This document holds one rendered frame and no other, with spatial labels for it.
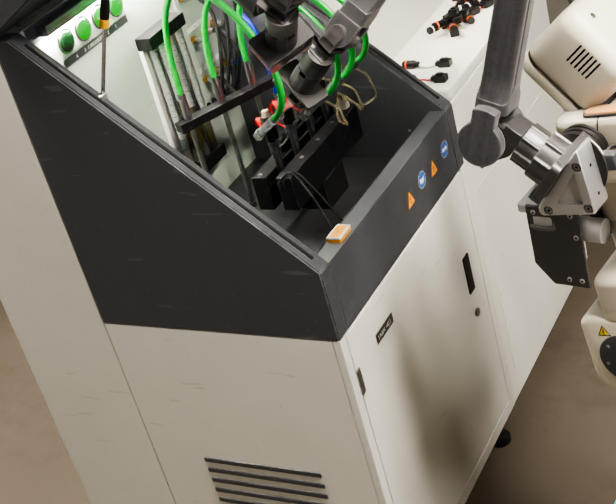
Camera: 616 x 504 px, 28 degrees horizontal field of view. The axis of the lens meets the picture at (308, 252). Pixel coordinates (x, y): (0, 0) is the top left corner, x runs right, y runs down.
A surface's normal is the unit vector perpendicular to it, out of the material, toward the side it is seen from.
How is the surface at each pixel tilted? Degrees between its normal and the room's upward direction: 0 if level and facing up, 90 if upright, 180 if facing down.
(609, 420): 0
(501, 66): 85
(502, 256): 90
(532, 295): 90
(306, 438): 90
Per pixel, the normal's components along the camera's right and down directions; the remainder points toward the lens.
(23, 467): -0.25, -0.84
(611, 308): -0.56, 0.53
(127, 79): 0.87, 0.04
